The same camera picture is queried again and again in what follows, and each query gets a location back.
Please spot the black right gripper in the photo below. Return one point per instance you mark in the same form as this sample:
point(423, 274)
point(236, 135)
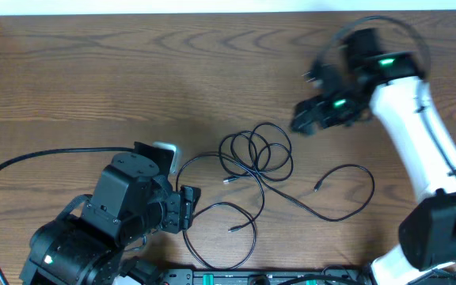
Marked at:
point(302, 110)

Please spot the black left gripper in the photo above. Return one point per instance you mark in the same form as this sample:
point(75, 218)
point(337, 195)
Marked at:
point(182, 208)

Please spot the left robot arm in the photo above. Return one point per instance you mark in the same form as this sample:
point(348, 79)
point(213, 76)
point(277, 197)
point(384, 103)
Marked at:
point(85, 243)

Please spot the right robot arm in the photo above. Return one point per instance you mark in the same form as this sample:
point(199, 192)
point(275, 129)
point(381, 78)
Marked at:
point(392, 87)

